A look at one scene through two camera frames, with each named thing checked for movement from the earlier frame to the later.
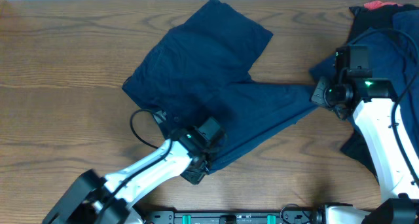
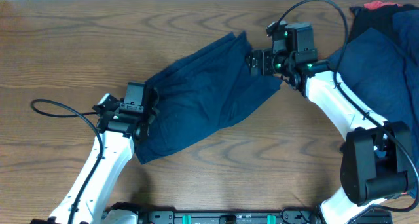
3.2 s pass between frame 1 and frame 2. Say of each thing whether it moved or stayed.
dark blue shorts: moved
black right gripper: moved
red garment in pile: stayed
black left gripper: moved
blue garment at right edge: stayed
